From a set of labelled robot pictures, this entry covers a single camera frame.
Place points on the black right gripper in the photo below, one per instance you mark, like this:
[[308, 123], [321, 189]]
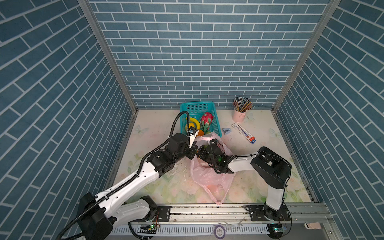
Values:
[[202, 154]]

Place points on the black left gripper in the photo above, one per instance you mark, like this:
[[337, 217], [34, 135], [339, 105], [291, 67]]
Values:
[[192, 150]]

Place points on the pink plastic bag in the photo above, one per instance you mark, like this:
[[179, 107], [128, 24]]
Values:
[[202, 173]]

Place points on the red dragon fruit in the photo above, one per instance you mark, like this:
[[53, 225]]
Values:
[[206, 121]]

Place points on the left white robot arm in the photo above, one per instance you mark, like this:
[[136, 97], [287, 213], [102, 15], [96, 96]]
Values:
[[99, 214]]

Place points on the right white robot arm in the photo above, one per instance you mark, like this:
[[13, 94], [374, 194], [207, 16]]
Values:
[[271, 167]]

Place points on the light blue stapler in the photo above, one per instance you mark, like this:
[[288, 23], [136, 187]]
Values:
[[226, 130]]

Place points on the yellow banana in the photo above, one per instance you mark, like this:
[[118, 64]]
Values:
[[193, 123]]

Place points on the teal plastic basket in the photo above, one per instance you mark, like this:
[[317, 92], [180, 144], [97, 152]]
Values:
[[197, 109]]

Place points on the pink metal pencil bucket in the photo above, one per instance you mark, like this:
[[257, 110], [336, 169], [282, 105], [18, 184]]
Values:
[[238, 117]]

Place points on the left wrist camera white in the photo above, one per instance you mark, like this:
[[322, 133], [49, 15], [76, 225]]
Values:
[[192, 134]]

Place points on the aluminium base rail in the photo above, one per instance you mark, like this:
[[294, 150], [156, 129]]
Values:
[[199, 219]]

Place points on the left corner aluminium post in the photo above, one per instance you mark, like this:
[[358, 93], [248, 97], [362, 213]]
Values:
[[92, 20]]

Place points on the corner aluminium post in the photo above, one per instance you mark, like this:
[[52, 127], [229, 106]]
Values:
[[318, 30], [92, 20]]

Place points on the right corner aluminium post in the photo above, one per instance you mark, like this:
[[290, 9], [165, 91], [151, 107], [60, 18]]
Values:
[[318, 30]]

